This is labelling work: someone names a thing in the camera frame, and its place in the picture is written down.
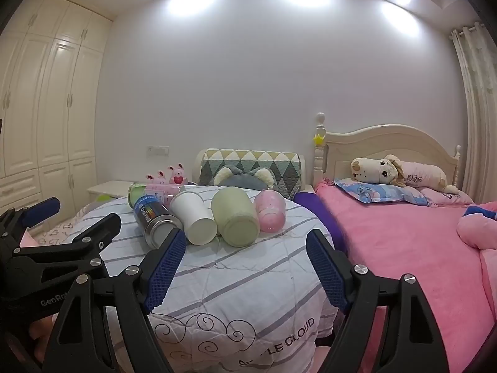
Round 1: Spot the cream wooden headboard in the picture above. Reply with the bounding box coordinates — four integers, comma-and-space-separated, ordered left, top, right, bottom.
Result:
314, 113, 463, 195

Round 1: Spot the grey plush toy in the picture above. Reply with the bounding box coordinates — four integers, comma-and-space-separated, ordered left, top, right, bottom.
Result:
213, 166, 274, 191

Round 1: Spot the pink bottle with green lid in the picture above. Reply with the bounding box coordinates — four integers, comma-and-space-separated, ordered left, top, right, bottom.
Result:
128, 182, 186, 207

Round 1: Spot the cream curtain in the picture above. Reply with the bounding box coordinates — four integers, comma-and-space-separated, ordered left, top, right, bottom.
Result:
450, 27, 497, 203

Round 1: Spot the purple cloth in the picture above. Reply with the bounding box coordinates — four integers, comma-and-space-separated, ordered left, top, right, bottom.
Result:
294, 191, 346, 257

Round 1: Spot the pink bed sheet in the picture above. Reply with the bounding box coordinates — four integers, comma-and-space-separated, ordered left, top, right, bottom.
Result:
314, 179, 497, 373

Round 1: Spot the white cup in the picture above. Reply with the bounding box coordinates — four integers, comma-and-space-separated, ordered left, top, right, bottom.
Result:
170, 191, 218, 245

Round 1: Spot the heart print sheet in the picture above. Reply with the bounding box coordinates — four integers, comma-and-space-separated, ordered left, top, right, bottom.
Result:
23, 206, 94, 247

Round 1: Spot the triangle pattern quilted cushion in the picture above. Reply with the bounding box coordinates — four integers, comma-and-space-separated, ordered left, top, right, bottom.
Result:
195, 148, 307, 199

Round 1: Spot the cream wardrobe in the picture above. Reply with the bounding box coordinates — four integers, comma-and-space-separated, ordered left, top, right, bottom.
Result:
0, 0, 117, 222

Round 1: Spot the blue cartoon pillow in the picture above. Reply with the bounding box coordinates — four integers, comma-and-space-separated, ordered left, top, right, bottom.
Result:
335, 178, 432, 206

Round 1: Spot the curtain rod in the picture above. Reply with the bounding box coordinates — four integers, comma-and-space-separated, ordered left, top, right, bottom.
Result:
450, 21, 486, 39

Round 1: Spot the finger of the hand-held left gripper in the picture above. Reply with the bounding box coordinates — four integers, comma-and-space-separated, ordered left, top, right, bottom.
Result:
13, 213, 122, 269
0, 197, 62, 255

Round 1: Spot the pink speckled cup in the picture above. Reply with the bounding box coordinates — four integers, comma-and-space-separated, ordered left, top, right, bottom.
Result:
253, 189, 287, 233

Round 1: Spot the blue spray can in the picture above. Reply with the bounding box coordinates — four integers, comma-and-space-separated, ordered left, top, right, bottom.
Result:
133, 195, 184, 249

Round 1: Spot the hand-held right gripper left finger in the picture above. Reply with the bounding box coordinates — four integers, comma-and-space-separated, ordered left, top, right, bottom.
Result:
42, 228, 187, 373

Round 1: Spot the beige dog plush toy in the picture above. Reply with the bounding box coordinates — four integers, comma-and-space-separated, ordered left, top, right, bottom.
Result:
350, 154, 461, 195

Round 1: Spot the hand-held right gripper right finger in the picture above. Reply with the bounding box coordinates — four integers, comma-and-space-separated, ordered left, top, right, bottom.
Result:
305, 229, 451, 373

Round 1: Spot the light green cup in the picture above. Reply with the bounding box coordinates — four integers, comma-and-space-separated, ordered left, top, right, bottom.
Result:
211, 187, 261, 248

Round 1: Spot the pink pillow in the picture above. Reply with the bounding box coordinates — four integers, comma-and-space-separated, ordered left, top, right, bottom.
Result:
417, 186, 474, 206

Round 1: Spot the white nightstand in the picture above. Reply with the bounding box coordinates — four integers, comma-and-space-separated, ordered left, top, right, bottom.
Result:
86, 180, 136, 203

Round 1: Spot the pink bunny toy with heart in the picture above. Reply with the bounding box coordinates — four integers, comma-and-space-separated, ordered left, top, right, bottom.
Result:
167, 163, 188, 186

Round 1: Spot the blue cloth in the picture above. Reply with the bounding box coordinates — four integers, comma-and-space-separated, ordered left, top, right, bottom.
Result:
464, 205, 497, 222

